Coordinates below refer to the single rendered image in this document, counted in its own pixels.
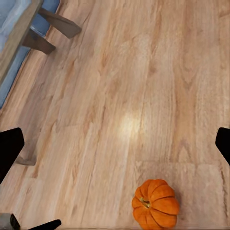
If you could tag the pumpkin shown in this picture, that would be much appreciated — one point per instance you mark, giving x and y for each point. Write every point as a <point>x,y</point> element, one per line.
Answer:
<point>155,206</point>

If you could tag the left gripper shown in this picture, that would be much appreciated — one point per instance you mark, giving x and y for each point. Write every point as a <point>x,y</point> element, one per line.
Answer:
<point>48,226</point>

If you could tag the sofa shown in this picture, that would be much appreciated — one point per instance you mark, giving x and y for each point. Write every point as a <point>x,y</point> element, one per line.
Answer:
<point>10,10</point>

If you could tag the coffee table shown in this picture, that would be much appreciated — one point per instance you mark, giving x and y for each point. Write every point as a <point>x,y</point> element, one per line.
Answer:
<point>22,35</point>

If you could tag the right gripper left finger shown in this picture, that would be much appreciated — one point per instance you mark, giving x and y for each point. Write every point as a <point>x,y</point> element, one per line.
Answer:
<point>11,143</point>

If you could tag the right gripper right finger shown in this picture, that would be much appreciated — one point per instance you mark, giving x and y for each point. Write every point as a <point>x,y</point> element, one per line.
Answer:
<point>223,142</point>

